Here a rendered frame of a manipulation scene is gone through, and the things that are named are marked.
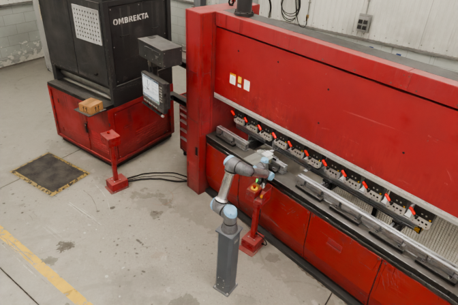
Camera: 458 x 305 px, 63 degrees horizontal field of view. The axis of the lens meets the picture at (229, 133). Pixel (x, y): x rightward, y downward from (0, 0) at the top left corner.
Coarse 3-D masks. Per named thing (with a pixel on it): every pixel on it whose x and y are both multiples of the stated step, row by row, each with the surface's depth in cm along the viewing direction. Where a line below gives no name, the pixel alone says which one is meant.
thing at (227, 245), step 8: (224, 240) 327; (232, 240) 324; (224, 248) 332; (232, 248) 330; (224, 256) 336; (232, 256) 336; (224, 264) 341; (232, 264) 343; (216, 272) 357; (224, 272) 346; (232, 272) 350; (216, 280) 360; (224, 280) 351; (232, 280) 357; (216, 288) 364; (224, 288) 356; (232, 288) 364
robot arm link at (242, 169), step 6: (240, 162) 310; (240, 168) 307; (246, 168) 308; (252, 168) 313; (258, 168) 327; (264, 168) 343; (240, 174) 310; (246, 174) 310; (252, 174) 313; (258, 174) 322; (264, 174) 330; (270, 174) 336
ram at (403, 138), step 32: (224, 32) 382; (224, 64) 398; (256, 64) 362; (288, 64) 333; (320, 64) 308; (224, 96) 415; (256, 96) 376; (288, 96) 345; (320, 96) 318; (352, 96) 295; (384, 96) 275; (416, 96) 259; (288, 128) 357; (320, 128) 328; (352, 128) 304; (384, 128) 283; (416, 128) 265; (448, 128) 248; (352, 160) 314; (384, 160) 291; (416, 160) 272; (448, 160) 255; (416, 192) 280; (448, 192) 262
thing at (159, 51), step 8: (144, 40) 400; (152, 40) 401; (160, 40) 403; (168, 40) 404; (144, 48) 400; (152, 48) 389; (160, 48) 380; (168, 48) 381; (176, 48) 384; (144, 56) 407; (152, 56) 393; (160, 56) 380; (168, 56) 382; (176, 56) 388; (152, 64) 420; (160, 64) 385; (168, 64) 386; (176, 64) 393; (152, 72) 425
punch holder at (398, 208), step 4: (392, 192) 295; (392, 196) 296; (396, 196) 294; (400, 196) 291; (392, 200) 297; (396, 200) 295; (400, 200) 292; (404, 200) 289; (408, 200) 287; (388, 204) 301; (396, 204) 296; (400, 204) 293; (404, 204) 290; (408, 204) 292; (388, 208) 302; (392, 208) 299; (396, 208) 297; (400, 208) 294; (404, 208) 292; (396, 212) 298; (400, 212) 295; (404, 212) 294
